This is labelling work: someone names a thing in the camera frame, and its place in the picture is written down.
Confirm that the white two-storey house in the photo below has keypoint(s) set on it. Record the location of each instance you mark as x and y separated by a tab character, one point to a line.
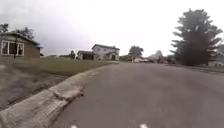
105	51

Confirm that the dark low garage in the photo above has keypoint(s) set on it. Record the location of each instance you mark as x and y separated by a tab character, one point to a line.
85	55

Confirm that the small tree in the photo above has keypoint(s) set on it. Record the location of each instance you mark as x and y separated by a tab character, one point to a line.
72	54

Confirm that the grey asphalt road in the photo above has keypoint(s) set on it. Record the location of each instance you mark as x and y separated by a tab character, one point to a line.
150	96

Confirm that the green grass lawn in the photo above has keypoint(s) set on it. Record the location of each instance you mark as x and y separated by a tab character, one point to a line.
56	66

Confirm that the robot's own part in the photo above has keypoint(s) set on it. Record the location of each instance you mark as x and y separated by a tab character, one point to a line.
143	126
73	126

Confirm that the brick house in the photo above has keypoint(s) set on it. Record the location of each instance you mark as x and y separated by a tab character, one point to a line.
30	50

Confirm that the concrete kerb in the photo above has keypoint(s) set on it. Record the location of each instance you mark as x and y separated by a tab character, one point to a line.
36	108

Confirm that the tall dark conifer tree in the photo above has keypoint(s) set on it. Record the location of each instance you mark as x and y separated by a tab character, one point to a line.
196	40

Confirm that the bare earth patch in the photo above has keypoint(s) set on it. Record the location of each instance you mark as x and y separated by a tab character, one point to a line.
20	87

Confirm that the building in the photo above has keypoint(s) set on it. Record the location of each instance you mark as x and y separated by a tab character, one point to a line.
218	60

